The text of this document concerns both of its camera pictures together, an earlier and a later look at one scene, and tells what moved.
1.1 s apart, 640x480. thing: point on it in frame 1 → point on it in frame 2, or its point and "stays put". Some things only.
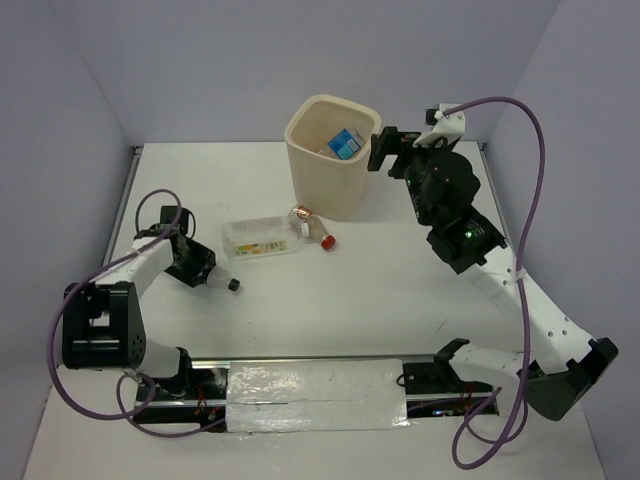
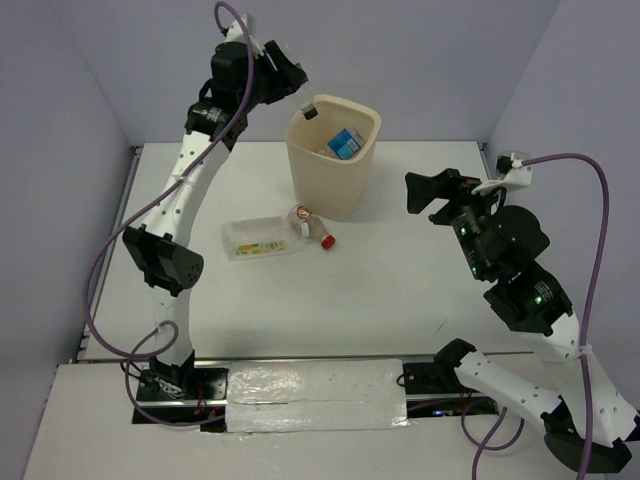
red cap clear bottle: (305, 223) stays put
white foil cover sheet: (279, 396) stays put
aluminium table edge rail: (137, 153) stays put
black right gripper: (389, 141) → (420, 188)
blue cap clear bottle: (346, 144) stays put
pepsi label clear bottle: (220, 277) → (306, 99)
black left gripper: (203, 255) → (288, 80)
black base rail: (432, 389) stays put
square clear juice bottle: (258, 236) stays put
